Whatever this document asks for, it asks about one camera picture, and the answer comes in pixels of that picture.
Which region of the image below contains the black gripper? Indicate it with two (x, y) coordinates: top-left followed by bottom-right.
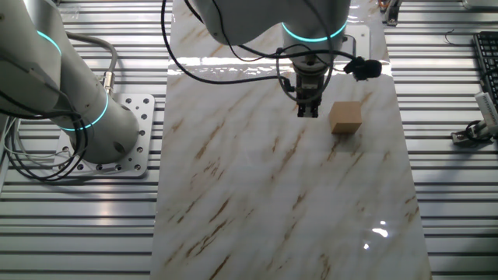
(291, 61), (326, 119)

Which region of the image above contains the small wooden block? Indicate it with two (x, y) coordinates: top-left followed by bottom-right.
(328, 100), (363, 135)

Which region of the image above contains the marble pattern table sheet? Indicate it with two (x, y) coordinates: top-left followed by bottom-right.
(149, 0), (433, 280)

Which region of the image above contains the black computer keyboard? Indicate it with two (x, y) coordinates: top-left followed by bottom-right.
(472, 30), (498, 107)

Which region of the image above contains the black cable plug wrap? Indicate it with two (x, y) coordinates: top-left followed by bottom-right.
(342, 56), (384, 82)

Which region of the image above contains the thin black camera cable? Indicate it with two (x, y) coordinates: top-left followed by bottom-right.
(182, 0), (357, 63)

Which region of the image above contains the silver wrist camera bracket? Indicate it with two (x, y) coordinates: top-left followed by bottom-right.
(343, 24), (371, 60)

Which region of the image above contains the metal clamp bracket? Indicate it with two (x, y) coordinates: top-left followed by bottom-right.
(379, 0), (405, 28)

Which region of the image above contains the long black gripper cable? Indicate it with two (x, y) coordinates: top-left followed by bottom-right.
(160, 0), (293, 93)

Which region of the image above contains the thin black loose wire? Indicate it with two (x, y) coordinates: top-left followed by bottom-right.
(444, 28), (468, 47)

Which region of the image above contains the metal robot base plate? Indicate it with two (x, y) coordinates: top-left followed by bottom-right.
(51, 93), (156, 179)

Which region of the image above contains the grey base power cable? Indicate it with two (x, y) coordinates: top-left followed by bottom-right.
(65, 31), (119, 97)

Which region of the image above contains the black base cable bundle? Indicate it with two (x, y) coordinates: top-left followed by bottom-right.
(0, 91), (90, 184)

